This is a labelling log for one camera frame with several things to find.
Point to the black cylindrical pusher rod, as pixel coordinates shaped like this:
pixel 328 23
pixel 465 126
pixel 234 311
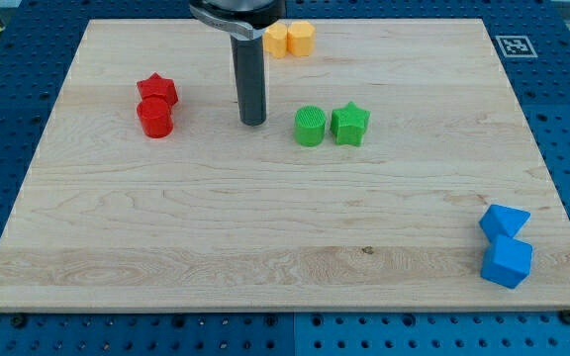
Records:
pixel 249 70

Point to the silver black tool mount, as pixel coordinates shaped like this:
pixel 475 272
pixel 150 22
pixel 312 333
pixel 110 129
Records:
pixel 244 20

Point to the red star block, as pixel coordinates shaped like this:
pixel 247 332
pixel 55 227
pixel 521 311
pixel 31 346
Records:
pixel 159 87

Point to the green star block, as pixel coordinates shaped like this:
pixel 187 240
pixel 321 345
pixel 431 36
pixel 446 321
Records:
pixel 349 124

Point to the yellow heart block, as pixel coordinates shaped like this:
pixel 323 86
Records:
pixel 275 40

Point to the yellow hexagon block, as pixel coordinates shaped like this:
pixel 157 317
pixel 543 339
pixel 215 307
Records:
pixel 301 38

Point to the green cylinder block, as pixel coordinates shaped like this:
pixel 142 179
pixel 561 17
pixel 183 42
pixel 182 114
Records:
pixel 310 125

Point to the red cylinder block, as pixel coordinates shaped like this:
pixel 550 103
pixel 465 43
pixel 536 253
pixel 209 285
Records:
pixel 155 117

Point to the light wooden board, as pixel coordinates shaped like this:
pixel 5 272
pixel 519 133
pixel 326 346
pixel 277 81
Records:
pixel 221 217

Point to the white fiducial marker tag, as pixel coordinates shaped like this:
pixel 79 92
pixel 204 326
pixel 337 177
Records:
pixel 515 46

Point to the blue triangle block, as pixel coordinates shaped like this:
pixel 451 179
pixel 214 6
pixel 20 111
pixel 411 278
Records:
pixel 501 220

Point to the blue cube block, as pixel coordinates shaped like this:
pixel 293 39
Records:
pixel 506 261

